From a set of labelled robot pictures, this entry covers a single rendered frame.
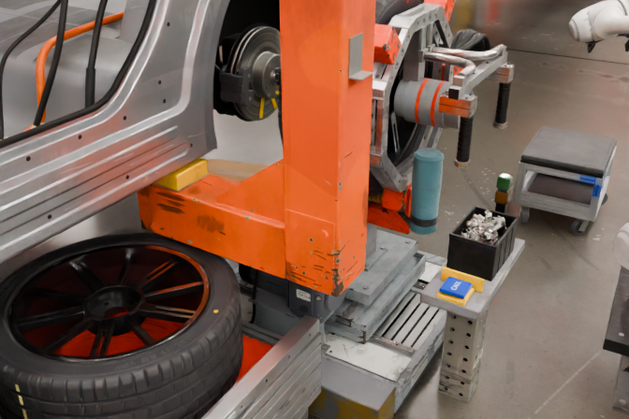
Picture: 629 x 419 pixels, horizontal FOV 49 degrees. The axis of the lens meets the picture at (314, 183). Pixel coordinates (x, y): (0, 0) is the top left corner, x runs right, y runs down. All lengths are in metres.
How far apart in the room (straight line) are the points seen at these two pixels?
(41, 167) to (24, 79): 0.58
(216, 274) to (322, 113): 0.59
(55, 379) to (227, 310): 0.43
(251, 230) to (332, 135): 0.41
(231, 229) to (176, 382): 0.44
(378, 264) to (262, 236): 0.74
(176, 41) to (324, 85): 0.51
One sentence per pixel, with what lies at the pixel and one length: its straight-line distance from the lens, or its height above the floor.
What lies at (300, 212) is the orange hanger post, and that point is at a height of 0.74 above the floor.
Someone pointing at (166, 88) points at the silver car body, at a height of 0.98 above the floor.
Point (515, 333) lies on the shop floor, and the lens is 2.59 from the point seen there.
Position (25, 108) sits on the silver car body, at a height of 0.86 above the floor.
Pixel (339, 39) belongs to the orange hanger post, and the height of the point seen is 1.19.
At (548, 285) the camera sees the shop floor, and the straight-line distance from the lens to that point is 2.87.
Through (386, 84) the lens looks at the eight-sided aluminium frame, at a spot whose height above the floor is 0.97.
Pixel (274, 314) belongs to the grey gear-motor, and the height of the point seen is 0.21.
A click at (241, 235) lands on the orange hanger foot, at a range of 1.86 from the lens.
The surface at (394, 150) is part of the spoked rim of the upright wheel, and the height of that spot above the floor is 0.64.
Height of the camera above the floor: 1.56
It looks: 27 degrees down
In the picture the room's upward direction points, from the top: straight up
